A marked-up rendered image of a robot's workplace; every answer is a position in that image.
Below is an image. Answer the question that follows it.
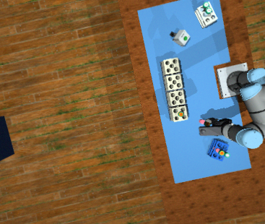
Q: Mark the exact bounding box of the blue tube rack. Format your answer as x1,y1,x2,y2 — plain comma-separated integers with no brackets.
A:
207,139,229,161

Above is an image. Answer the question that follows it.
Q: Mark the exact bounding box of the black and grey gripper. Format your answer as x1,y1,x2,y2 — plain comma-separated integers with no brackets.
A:
206,118,233,136

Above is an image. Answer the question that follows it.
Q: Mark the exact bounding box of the blue bench mat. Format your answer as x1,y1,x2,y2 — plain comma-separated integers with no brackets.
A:
138,0,251,184

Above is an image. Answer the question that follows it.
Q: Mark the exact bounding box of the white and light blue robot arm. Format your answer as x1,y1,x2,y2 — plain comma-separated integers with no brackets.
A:
199,68,265,149

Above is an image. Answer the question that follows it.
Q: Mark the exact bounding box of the white bucket adapter with holes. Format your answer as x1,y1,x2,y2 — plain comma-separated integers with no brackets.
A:
162,58,180,76
167,90,186,106
169,105,188,122
164,74,183,90

